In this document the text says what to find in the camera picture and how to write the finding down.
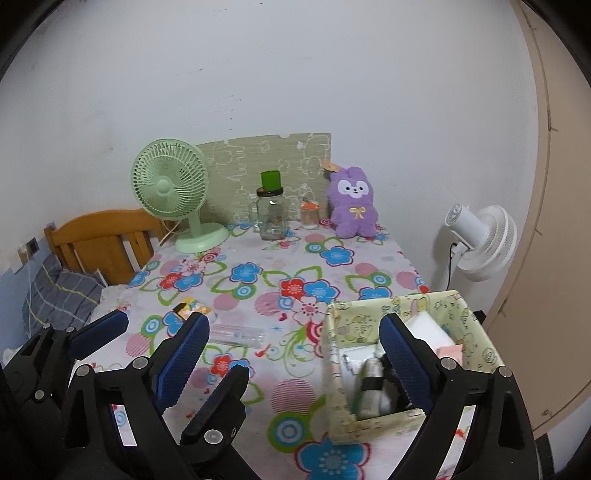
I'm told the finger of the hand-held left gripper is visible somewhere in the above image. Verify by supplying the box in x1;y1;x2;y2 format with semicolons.
68;309;130;361
179;364;251;464

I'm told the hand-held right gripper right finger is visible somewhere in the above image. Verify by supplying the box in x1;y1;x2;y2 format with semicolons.
379;313;542;480

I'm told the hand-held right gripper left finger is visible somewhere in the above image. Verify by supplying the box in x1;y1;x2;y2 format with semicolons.
60;311;259;480

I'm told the green white tissue pack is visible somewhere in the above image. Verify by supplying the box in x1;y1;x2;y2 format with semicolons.
353;355;393;421

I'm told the white foam block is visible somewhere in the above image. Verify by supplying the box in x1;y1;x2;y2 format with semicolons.
406;311;455;352

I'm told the pink soft pad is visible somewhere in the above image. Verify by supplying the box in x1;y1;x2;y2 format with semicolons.
436;344;465;367

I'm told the white soft packet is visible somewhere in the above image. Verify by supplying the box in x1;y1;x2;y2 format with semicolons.
337;346;370;384

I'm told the yellow printed fabric storage box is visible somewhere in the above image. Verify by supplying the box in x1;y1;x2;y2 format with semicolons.
322;290;502;445

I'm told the grey plaid pillow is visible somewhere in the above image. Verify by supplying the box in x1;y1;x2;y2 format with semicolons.
22;255;106;330

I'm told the yellow orange snack packet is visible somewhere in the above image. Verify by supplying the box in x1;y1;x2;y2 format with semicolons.
172;298;211;324

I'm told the clear plastic tube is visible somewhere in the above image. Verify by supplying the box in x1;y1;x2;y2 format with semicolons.
209;324;266;348

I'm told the floral tablecloth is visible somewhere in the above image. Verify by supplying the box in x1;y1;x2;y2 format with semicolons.
88;222;467;480

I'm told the white standing fan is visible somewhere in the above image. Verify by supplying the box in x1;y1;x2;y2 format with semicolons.
444;204;518;294

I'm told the green desk fan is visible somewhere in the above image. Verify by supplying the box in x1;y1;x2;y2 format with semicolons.
130;137;230;254

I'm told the purple plush bunny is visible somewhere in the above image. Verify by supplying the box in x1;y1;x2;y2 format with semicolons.
323;161;380;240

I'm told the glass jar with green lid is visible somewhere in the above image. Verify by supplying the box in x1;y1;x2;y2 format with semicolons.
256;171;289;241

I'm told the small jar with orange lid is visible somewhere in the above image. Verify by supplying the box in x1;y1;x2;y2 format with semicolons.
300;198;320;230

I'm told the beige door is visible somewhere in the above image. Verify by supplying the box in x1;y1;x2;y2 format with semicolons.
480;0;591;435

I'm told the green patterned board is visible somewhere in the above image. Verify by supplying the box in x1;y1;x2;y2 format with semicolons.
196;133;332;227

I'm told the black fan cable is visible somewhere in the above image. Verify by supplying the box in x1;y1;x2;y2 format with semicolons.
444;242;458;292

